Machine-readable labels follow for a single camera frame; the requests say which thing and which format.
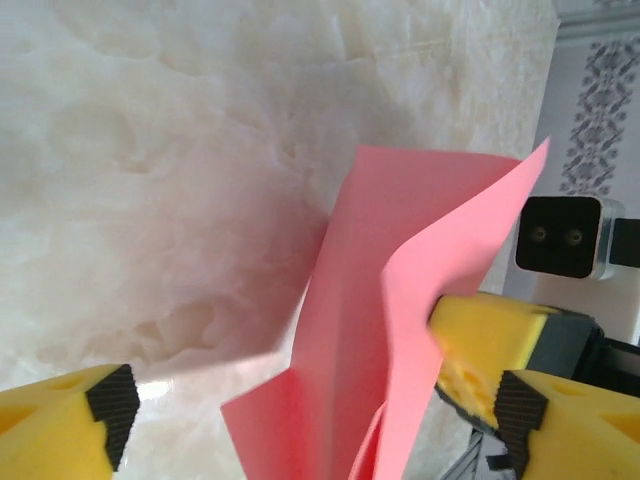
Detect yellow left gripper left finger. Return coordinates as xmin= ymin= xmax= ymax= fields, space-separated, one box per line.
xmin=0 ymin=363 xmax=141 ymax=480

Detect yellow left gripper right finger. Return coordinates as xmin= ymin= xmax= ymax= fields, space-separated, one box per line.
xmin=492 ymin=368 xmax=640 ymax=480

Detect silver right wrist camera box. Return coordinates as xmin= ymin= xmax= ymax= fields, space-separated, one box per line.
xmin=514 ymin=195 xmax=626 ymax=281

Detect pink paper sheet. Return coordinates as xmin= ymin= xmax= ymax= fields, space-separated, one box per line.
xmin=219 ymin=137 xmax=552 ymax=480

